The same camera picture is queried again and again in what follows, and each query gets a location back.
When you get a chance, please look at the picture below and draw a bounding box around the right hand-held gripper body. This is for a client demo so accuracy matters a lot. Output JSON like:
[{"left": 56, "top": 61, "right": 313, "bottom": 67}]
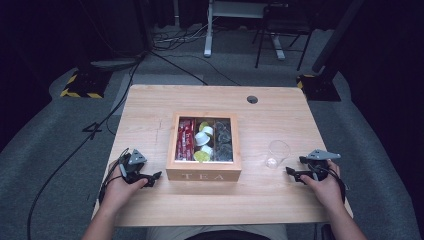
[{"left": 298, "top": 148, "right": 342, "bottom": 183}]

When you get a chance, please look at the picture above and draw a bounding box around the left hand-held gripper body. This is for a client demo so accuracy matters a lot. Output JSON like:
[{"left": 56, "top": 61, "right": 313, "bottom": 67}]
[{"left": 118, "top": 148, "right": 149, "bottom": 185}]

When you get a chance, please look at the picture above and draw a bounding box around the person's right hand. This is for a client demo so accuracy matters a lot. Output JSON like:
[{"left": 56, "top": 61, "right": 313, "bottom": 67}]
[{"left": 299, "top": 159, "right": 346, "bottom": 215}]

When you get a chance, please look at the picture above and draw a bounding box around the person's left hand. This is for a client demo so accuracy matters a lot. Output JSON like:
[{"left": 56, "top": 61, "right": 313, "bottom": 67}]
[{"left": 99, "top": 159, "right": 149, "bottom": 215}]

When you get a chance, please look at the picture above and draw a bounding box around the clear plastic cup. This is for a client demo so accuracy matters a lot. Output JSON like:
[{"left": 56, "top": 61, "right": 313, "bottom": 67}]
[{"left": 264, "top": 139, "right": 292, "bottom": 170}]

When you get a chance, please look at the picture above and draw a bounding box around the red stick packet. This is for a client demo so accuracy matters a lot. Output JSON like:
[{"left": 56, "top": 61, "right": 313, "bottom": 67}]
[
  {"left": 184, "top": 118, "right": 196, "bottom": 162},
  {"left": 175, "top": 119, "right": 188, "bottom": 162}
]

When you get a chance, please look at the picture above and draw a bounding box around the wooden tea box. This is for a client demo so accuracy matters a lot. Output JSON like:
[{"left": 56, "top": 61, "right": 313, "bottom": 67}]
[{"left": 165, "top": 111, "right": 243, "bottom": 183}]

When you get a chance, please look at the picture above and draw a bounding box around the black yellow striped stand base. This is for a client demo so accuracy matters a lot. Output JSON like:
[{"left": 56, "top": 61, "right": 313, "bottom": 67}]
[
  {"left": 59, "top": 67, "right": 113, "bottom": 100},
  {"left": 296, "top": 73, "right": 342, "bottom": 102}
]

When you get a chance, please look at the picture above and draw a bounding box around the pile of dark tea bags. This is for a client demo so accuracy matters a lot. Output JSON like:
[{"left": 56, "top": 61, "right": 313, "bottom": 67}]
[{"left": 213, "top": 120, "right": 234, "bottom": 163}]

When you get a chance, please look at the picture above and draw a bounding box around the black slanted pole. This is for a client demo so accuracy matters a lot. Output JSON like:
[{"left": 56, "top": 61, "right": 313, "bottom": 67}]
[{"left": 311, "top": 0, "right": 365, "bottom": 75}]

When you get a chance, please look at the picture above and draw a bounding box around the black chair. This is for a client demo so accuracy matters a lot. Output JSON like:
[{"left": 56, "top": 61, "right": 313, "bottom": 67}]
[{"left": 251, "top": 2, "right": 317, "bottom": 72}]

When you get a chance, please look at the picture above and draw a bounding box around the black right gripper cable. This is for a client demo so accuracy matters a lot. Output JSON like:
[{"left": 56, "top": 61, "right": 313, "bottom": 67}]
[{"left": 308, "top": 162, "right": 348, "bottom": 204}]

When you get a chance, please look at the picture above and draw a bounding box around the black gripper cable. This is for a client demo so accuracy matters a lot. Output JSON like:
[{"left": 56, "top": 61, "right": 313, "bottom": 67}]
[
  {"left": 308, "top": 162, "right": 348, "bottom": 204},
  {"left": 98, "top": 147, "right": 131, "bottom": 205}
]

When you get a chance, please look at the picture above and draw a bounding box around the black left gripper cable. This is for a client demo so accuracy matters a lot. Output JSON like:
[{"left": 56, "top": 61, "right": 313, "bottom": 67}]
[{"left": 98, "top": 147, "right": 131, "bottom": 205}]

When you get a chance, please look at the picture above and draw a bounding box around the long black floor cable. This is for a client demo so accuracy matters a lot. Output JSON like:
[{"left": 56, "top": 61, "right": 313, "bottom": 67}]
[{"left": 26, "top": 49, "right": 149, "bottom": 240}]

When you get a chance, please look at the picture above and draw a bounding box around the thin black floor cable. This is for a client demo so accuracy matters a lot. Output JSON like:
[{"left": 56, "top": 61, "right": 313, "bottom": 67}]
[{"left": 148, "top": 50, "right": 242, "bottom": 87}]

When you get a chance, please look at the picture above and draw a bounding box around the bundle of floor cables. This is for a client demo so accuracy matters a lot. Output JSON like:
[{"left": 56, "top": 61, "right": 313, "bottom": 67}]
[{"left": 151, "top": 18, "right": 221, "bottom": 53}]

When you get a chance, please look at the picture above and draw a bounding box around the white desk frame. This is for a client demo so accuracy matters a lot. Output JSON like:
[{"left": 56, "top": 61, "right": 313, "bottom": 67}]
[{"left": 203, "top": 0, "right": 287, "bottom": 61}]

